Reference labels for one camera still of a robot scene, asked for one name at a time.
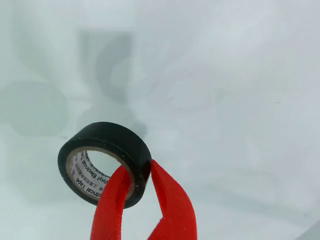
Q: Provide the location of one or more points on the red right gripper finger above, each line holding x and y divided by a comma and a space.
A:
177, 207

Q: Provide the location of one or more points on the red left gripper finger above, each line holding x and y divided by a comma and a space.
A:
110, 205

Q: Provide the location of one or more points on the black electrical tape roll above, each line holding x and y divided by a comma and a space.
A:
112, 135

